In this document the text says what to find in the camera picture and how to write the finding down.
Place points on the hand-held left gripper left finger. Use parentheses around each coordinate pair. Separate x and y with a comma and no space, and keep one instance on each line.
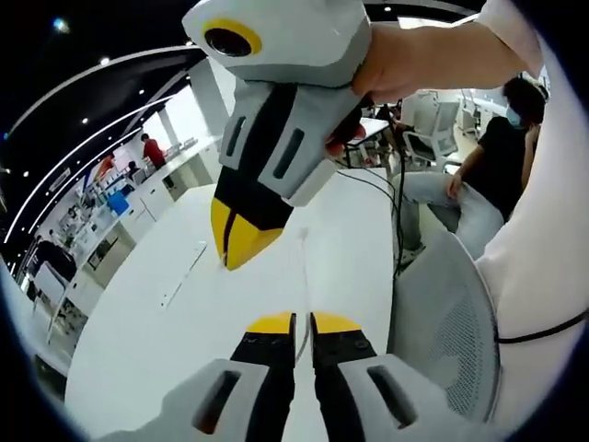
(267,354)

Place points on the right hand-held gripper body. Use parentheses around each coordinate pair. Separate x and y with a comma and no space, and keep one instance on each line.
(294,32)

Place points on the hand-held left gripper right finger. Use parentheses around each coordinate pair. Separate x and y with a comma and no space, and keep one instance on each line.
(340,354)

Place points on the person's right hand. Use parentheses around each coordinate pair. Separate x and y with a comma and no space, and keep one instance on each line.
(400,60)

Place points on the long white counter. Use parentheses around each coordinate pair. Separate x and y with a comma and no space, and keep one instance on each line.
(152,202)

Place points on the grey mesh chair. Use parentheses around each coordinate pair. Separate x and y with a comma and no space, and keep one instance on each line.
(442,322)

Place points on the white table socket panel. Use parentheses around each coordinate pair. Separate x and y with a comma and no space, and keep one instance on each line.
(184,276)

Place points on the blue storage bin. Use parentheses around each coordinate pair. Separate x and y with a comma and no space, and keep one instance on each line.
(118,203)

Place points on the white office chair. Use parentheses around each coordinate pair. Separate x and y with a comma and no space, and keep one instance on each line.
(470,112)
(435,129)

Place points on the operator in white shirt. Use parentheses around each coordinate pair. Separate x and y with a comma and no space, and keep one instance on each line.
(543,230)

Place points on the red blue wall banner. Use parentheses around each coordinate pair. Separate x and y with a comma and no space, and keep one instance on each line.
(103,166)

